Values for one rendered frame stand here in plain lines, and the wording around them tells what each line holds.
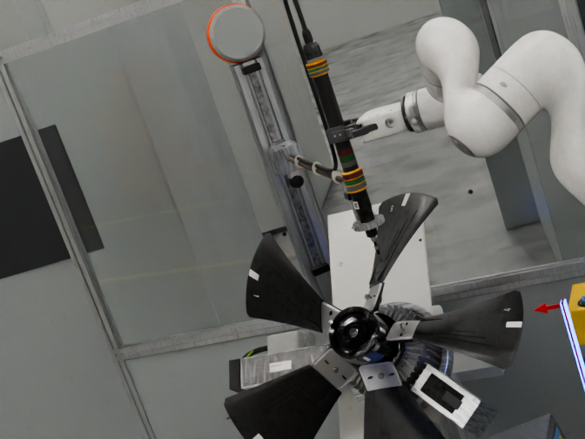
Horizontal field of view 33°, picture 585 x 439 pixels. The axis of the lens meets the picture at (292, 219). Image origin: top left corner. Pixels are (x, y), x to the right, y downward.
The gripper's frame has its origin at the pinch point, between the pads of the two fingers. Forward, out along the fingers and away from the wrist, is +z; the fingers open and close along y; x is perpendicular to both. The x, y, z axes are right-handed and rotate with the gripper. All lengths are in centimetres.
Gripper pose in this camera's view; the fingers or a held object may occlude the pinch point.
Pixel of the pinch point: (339, 131)
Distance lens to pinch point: 206.1
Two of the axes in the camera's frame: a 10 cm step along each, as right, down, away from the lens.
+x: -3.2, -9.2, -2.4
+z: -8.9, 2.0, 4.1
